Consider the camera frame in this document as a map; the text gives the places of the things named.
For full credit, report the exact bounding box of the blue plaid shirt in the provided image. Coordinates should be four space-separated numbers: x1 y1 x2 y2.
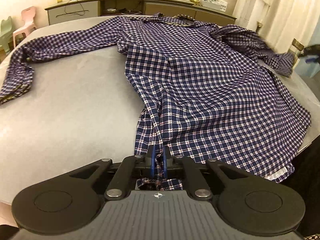
1 13 311 190

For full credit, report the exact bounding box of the long grey tv cabinet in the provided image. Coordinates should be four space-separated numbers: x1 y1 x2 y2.
46 0 236 26

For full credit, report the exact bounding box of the white box on cabinet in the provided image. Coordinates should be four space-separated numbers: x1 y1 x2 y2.
200 0 228 12

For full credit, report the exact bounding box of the glass tea bottle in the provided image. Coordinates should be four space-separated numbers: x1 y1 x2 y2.
288 38 304 67

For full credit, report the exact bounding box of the pink plastic child chair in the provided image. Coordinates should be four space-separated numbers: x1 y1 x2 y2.
12 6 37 48

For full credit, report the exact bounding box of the green plastic child chair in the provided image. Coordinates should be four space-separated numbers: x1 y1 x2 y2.
0 16 14 55

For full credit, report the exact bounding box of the cream curtain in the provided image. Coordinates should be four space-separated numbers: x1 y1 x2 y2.
233 0 319 53

